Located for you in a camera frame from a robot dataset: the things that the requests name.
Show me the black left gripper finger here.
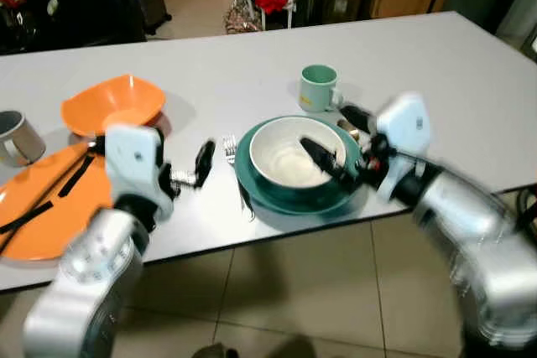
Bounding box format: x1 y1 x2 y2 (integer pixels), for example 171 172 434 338
194 139 217 189

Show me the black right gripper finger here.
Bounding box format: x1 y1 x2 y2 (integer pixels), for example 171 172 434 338
300 136 349 184
338 103 378 134

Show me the silver metal fork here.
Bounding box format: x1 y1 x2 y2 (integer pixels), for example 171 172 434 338
222 134 257 223

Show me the teal bowl white inside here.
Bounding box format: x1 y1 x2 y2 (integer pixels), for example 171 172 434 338
249 117 352 191

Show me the green mug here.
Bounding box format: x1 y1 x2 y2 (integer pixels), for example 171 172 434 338
299 65 345 114

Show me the teal plate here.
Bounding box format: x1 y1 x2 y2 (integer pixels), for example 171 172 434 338
234 115 370 216

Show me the orange bowl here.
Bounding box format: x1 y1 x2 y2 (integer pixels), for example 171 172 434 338
60 74 167 138

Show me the brown cardboard box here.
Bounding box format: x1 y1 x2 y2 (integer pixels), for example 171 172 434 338
323 0 366 23

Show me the patterned brown bag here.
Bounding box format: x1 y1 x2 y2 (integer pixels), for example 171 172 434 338
223 0 263 34

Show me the black chopstick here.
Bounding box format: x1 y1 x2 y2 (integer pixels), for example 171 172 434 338
0 153 89 235

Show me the grey mug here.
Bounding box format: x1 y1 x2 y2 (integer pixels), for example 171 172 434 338
0 110 48 169

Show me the black storage shelf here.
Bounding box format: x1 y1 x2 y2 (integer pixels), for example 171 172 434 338
0 0 127 55

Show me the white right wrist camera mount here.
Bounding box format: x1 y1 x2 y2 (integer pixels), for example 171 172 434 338
373 92 433 201

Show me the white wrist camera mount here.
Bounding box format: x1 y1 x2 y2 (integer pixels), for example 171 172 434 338
104 123 175 204
373 92 433 201

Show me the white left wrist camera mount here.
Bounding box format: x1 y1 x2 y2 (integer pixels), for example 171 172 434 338
104 123 175 204

